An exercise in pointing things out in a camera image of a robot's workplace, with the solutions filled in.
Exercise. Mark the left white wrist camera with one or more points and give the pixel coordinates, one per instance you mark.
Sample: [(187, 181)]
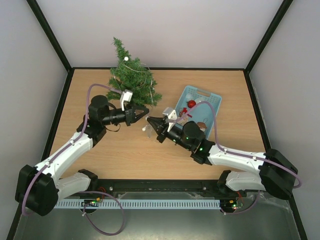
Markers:
[(126, 96)]

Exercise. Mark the light blue slotted cable duct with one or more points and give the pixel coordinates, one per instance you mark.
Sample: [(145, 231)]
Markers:
[(141, 204)]

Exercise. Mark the black frame post right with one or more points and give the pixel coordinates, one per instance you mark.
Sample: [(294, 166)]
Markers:
[(276, 20)]

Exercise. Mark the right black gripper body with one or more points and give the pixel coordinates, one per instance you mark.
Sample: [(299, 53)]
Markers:
[(162, 130)]

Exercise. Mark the wooden heart ornament red bow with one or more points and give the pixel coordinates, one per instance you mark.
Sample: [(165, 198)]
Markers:
[(185, 113)]

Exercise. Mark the gingerbread man ornament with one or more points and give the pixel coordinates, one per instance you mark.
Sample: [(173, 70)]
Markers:
[(202, 125)]

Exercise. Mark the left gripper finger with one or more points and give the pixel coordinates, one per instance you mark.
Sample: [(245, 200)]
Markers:
[(138, 109), (136, 117)]

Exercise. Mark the small green christmas tree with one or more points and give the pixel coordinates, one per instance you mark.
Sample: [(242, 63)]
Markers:
[(133, 75)]

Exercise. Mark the light blue plastic basket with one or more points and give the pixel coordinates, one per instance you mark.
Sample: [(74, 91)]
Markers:
[(202, 111)]

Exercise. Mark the red glitter ball ornament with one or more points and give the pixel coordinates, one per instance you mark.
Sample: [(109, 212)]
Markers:
[(191, 104)]

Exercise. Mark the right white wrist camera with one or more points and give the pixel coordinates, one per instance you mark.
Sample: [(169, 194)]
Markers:
[(170, 117)]

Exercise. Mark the black frame post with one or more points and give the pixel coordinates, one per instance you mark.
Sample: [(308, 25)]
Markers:
[(38, 13), (276, 20)]

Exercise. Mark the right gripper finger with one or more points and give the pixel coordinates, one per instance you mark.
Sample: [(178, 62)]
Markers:
[(157, 128), (156, 120)]

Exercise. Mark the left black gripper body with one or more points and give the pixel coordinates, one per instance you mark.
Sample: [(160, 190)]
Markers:
[(128, 116)]

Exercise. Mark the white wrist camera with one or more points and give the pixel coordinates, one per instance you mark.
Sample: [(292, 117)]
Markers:
[(126, 96), (170, 117)]

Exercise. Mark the black frame post left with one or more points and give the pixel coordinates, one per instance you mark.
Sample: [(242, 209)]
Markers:
[(38, 13)]

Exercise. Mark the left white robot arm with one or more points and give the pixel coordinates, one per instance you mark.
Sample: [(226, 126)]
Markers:
[(40, 187)]

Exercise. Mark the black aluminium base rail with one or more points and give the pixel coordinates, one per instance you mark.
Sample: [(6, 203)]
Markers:
[(205, 188)]

